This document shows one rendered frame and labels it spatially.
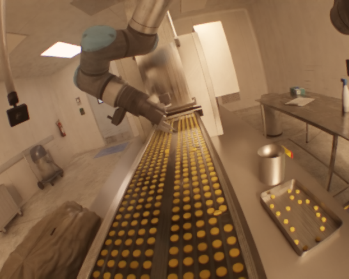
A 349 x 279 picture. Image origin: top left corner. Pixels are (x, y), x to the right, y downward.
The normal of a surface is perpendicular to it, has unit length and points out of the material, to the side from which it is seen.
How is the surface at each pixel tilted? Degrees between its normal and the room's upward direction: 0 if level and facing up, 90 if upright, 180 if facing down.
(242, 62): 90
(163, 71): 90
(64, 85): 90
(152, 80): 90
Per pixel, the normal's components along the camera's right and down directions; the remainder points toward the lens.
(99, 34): 0.33, -0.46
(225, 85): -0.04, 0.34
